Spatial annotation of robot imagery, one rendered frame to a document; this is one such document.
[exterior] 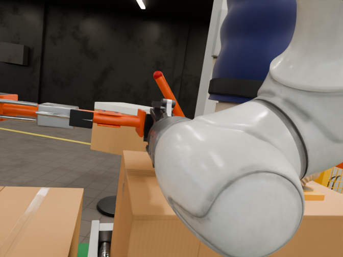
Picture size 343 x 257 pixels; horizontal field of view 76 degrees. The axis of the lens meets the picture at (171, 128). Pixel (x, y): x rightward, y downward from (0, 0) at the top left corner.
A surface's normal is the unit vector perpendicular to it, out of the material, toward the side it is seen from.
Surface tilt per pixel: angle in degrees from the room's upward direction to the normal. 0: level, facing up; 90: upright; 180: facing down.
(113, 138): 90
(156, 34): 90
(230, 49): 76
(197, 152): 51
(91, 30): 90
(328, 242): 90
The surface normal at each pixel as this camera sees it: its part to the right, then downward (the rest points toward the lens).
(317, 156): 0.28, 0.34
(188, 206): -0.87, 0.00
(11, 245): 0.15, -0.98
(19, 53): -0.10, 0.12
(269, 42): -0.04, -0.15
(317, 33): -0.74, 0.47
